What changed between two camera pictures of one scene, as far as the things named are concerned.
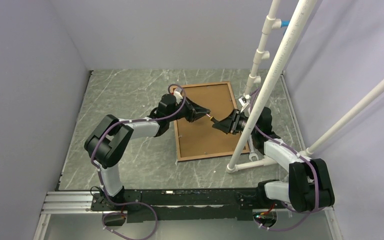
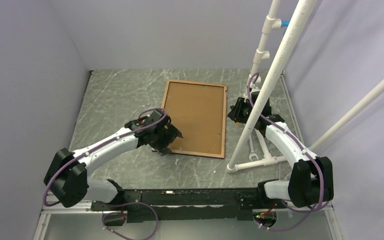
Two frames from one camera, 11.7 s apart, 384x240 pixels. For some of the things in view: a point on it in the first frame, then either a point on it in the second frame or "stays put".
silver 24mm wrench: x=252 y=153 stays put
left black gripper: x=199 y=111 → x=171 y=132
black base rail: x=150 y=205 stays put
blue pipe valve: x=285 y=23 stays put
